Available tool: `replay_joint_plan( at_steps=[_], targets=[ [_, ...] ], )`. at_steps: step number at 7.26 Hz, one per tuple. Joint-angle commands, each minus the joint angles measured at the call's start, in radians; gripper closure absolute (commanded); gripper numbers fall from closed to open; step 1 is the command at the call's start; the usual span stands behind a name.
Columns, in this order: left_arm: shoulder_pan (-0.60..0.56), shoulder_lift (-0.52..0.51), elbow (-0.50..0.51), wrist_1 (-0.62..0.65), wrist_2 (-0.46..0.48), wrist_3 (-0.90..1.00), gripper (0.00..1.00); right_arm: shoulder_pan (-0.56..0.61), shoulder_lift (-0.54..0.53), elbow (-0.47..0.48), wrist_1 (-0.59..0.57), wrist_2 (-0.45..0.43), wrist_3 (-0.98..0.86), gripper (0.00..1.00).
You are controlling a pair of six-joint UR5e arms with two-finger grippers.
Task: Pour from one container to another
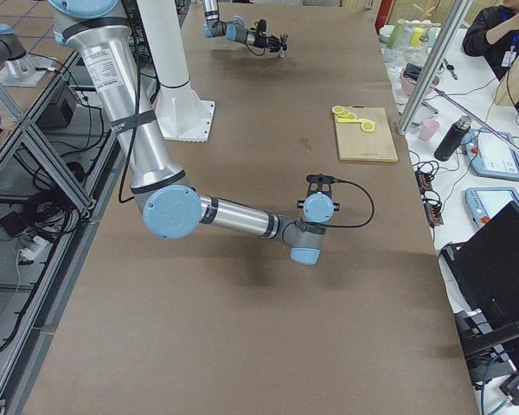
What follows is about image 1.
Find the steel double jigger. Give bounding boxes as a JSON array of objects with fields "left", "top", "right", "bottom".
[{"left": 279, "top": 33, "right": 288, "bottom": 59}]

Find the black laptop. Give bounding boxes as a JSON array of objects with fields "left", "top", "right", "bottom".
[{"left": 440, "top": 201, "right": 519, "bottom": 323}]

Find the aluminium frame post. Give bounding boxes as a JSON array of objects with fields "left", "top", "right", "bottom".
[{"left": 396, "top": 0, "right": 472, "bottom": 136}]

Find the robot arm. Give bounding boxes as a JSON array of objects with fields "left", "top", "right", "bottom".
[
  {"left": 202, "top": 0, "right": 288, "bottom": 58},
  {"left": 51, "top": 1, "right": 336, "bottom": 265}
]

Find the yellow plastic knife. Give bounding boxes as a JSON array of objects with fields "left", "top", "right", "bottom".
[{"left": 336, "top": 118, "right": 371, "bottom": 125}]

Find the pink bowl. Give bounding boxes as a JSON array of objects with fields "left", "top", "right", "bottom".
[{"left": 400, "top": 63, "right": 440, "bottom": 97}]

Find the orange black power strip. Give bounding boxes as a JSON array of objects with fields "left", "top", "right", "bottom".
[{"left": 415, "top": 170, "right": 444, "bottom": 227}]

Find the seated person in black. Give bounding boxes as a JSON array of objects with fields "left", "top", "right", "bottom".
[{"left": 462, "top": 1, "right": 519, "bottom": 80}]

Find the blue teach pendant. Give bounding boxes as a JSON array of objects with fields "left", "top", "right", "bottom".
[
  {"left": 465, "top": 187, "right": 519, "bottom": 229},
  {"left": 462, "top": 130, "right": 519, "bottom": 182}
]

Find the wooden cutting board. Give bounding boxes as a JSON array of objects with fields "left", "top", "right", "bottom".
[{"left": 332, "top": 106, "right": 398, "bottom": 163}]

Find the green bottle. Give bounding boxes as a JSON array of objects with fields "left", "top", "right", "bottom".
[{"left": 387, "top": 18, "right": 407, "bottom": 49}]

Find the black water bottle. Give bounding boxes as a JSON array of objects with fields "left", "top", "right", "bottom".
[{"left": 433, "top": 115, "right": 472, "bottom": 162}]

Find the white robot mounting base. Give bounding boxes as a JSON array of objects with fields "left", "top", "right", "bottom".
[{"left": 137, "top": 0, "right": 215, "bottom": 143}]

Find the lemon slice near board handle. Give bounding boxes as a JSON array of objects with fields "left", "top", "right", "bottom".
[{"left": 331, "top": 105, "right": 348, "bottom": 116}]

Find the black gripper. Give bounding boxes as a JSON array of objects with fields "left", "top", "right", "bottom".
[{"left": 256, "top": 34, "right": 288, "bottom": 54}]

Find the pink cup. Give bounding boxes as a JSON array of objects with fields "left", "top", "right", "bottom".
[{"left": 419, "top": 118, "right": 440, "bottom": 141}]

